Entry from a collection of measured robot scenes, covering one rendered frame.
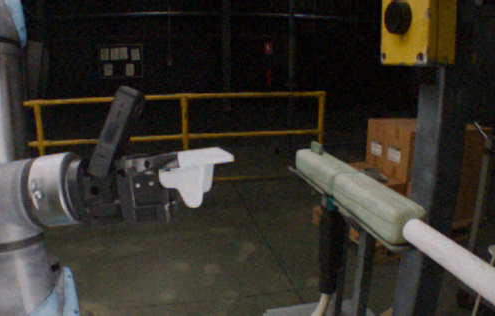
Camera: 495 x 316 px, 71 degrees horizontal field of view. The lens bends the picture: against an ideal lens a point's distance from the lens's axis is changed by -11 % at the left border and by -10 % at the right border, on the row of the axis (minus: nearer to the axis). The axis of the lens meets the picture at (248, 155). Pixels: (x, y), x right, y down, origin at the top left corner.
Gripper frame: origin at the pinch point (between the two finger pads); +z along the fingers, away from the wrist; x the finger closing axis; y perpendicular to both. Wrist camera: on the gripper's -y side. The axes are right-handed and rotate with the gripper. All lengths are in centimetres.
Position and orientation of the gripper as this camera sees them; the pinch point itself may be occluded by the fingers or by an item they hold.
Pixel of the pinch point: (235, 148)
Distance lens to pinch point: 45.8
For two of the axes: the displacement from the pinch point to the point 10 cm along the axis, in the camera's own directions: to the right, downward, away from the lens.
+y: 1.3, 9.9, 0.4
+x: 0.2, 0.4, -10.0
